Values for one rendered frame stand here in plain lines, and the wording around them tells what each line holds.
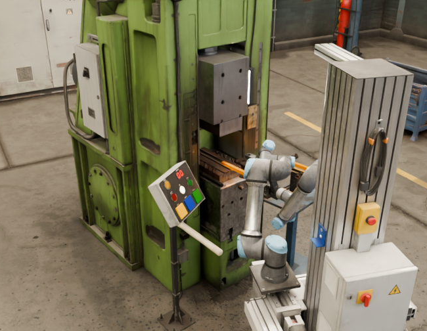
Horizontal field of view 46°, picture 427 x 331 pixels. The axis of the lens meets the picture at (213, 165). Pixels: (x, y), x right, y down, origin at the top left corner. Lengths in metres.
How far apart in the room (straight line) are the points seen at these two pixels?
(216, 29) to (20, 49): 5.32
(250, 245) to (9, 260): 2.48
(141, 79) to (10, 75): 5.02
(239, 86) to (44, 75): 5.46
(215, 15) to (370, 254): 1.75
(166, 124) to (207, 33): 0.63
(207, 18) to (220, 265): 1.77
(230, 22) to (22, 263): 2.60
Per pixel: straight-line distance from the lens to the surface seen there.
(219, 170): 3.50
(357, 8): 10.49
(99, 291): 4.05
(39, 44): 8.29
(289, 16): 10.97
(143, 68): 3.42
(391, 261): 2.36
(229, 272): 3.90
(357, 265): 2.29
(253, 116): 3.66
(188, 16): 3.13
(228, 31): 3.34
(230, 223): 3.63
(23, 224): 5.01
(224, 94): 3.24
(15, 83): 8.35
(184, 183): 3.09
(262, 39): 3.57
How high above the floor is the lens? 2.59
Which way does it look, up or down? 27 degrees down
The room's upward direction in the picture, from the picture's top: straight up
